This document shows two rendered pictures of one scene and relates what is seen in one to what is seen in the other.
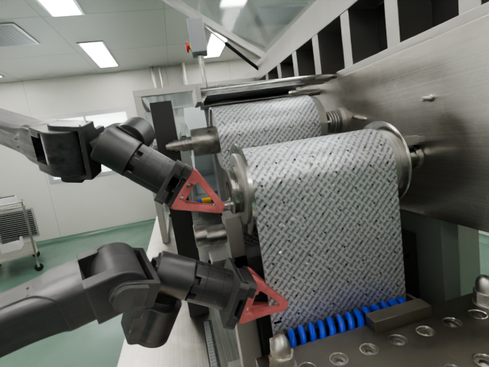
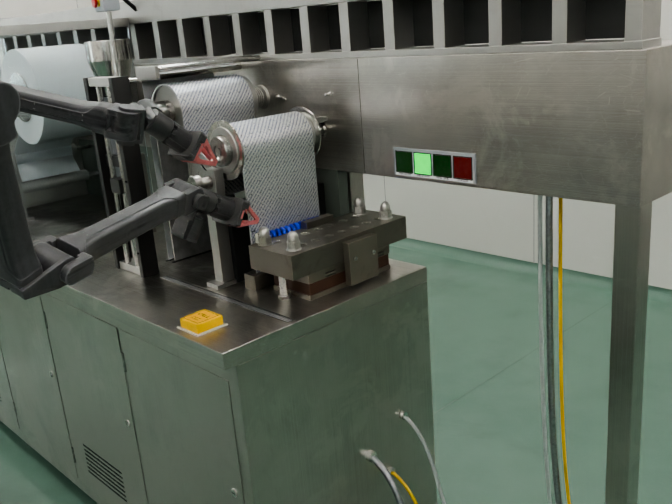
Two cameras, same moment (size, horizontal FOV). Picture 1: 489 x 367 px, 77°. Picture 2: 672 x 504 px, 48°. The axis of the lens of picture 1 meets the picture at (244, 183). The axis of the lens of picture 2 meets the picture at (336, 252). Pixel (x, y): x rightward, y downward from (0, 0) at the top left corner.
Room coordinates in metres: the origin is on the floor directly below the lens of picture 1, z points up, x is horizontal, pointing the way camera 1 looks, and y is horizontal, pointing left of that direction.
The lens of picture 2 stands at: (-1.22, 0.74, 1.54)
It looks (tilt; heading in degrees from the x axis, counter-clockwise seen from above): 17 degrees down; 329
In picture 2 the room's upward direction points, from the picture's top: 5 degrees counter-clockwise
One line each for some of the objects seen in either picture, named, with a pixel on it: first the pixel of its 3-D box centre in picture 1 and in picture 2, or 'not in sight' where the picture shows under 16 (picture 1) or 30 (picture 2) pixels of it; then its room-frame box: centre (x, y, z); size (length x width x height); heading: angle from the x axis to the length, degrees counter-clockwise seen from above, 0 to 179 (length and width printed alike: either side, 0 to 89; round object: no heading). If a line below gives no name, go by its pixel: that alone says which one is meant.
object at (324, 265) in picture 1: (337, 269); (283, 199); (0.45, -0.12, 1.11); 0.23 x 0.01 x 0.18; 102
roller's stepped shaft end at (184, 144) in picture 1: (179, 145); not in sight; (0.72, 0.14, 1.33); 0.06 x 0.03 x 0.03; 102
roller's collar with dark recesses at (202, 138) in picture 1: (204, 141); (159, 113); (0.73, 0.08, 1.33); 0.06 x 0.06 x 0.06; 12
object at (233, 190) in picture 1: (234, 190); (221, 151); (0.49, 0.02, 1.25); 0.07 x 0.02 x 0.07; 12
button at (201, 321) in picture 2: not in sight; (201, 321); (0.28, 0.20, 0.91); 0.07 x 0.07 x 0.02; 12
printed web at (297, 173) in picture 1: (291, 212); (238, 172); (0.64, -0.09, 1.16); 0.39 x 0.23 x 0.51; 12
